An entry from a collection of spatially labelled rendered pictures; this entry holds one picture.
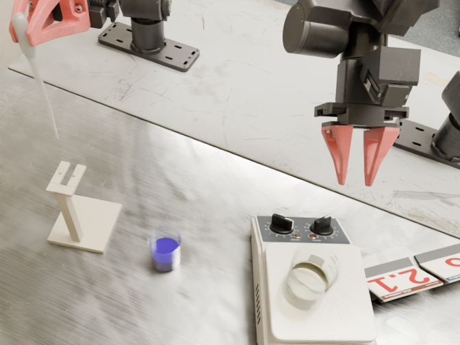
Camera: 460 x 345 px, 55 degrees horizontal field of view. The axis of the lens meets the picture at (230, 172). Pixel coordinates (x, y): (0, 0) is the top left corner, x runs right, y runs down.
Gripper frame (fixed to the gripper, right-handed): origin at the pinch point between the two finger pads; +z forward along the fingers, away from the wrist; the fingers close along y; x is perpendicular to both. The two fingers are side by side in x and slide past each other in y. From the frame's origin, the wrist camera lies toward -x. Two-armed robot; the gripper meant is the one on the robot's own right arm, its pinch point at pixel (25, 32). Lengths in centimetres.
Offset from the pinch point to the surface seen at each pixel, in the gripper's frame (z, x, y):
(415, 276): 0, 30, 47
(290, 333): 13.0, 23.2, 29.3
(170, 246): 2.7, 29.4, 13.1
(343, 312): 9.4, 23.2, 35.1
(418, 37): -208, 126, 105
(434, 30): -219, 126, 115
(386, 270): -2, 32, 43
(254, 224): -3.0, 28.8, 23.7
